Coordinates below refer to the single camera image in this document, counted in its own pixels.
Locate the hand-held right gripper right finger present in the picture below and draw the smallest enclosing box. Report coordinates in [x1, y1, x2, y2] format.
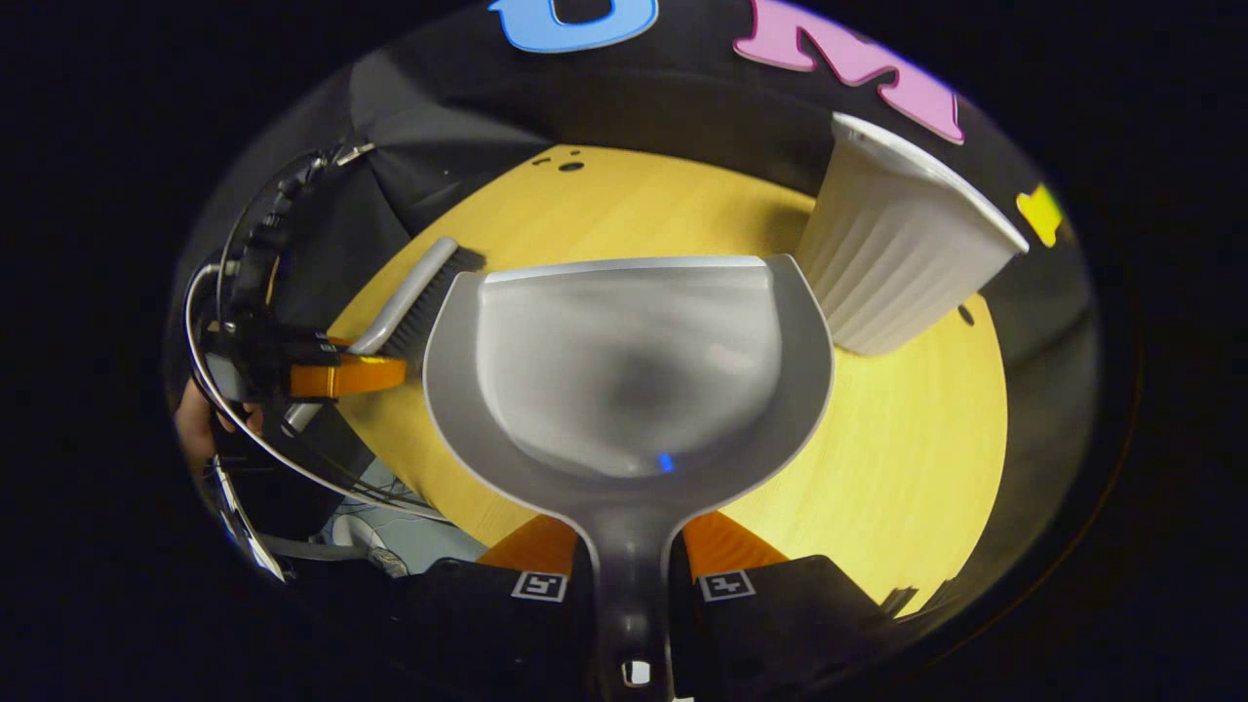
[671, 509, 908, 702]

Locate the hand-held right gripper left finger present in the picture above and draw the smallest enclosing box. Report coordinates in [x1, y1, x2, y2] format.
[405, 512, 598, 702]

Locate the small grey broom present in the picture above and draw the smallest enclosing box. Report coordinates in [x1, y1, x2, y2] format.
[281, 237, 487, 437]

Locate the grey plastic dustpan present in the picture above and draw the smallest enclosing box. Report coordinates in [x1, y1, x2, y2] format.
[422, 253, 837, 702]

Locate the white ribbed garbage bin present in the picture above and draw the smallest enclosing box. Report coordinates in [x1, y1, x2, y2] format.
[795, 112, 1031, 357]

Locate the black backdrop cloth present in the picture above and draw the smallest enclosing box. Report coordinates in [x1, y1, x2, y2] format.
[166, 0, 1103, 625]

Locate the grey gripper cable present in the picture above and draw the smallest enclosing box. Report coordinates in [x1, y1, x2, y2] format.
[183, 261, 454, 523]

